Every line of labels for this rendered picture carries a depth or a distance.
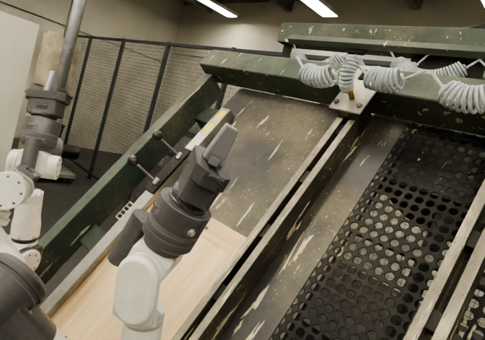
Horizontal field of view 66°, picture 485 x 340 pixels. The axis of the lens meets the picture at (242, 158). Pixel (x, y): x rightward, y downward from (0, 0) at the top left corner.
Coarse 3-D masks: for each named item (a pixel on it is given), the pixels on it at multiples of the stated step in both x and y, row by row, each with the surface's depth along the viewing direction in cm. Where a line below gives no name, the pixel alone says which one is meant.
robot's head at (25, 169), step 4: (20, 168) 69; (24, 168) 69; (28, 168) 75; (24, 172) 69; (28, 172) 69; (32, 172) 76; (36, 172) 76; (28, 176) 69; (32, 176) 70; (36, 176) 71; (40, 176) 78; (32, 180) 76; (36, 180) 77
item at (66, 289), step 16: (192, 144) 135; (208, 144) 136; (176, 176) 130; (144, 192) 128; (160, 192) 127; (144, 208) 124; (112, 240) 119; (96, 256) 117; (80, 272) 115; (64, 288) 113; (48, 304) 111
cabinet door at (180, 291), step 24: (216, 240) 105; (240, 240) 102; (192, 264) 103; (216, 264) 100; (96, 288) 111; (168, 288) 101; (192, 288) 98; (72, 312) 109; (96, 312) 105; (168, 312) 96; (72, 336) 103; (96, 336) 100; (120, 336) 97; (168, 336) 91
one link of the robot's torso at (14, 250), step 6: (0, 222) 68; (0, 228) 73; (0, 234) 70; (6, 234) 72; (0, 240) 66; (6, 240) 68; (0, 246) 64; (6, 246) 66; (12, 246) 67; (0, 252) 62; (6, 252) 63; (12, 252) 65; (18, 252) 66; (24, 258) 65
